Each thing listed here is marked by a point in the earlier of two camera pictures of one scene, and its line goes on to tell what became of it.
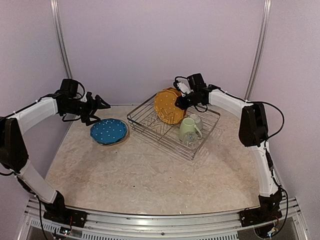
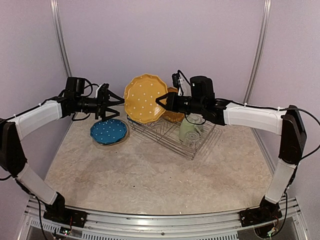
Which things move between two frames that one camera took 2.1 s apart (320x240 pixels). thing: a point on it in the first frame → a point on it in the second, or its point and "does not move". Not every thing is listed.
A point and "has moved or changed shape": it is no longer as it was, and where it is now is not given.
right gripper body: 187,104 → 194,105
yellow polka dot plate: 165,107 has moved or changed shape
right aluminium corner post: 267,8 does not move
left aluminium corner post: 55,12 does not move
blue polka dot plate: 108,131 does not move
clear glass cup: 190,140 does not move
